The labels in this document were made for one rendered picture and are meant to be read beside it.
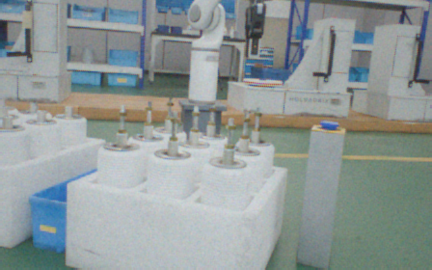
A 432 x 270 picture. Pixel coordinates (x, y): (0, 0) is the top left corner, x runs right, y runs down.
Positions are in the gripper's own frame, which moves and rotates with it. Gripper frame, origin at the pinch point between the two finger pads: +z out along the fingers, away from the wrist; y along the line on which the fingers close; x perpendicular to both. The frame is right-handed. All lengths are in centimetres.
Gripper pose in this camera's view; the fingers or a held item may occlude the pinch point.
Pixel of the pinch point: (252, 51)
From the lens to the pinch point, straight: 89.1
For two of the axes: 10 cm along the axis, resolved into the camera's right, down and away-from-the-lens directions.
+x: 10.0, 0.7, 0.4
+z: -0.7, 9.8, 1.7
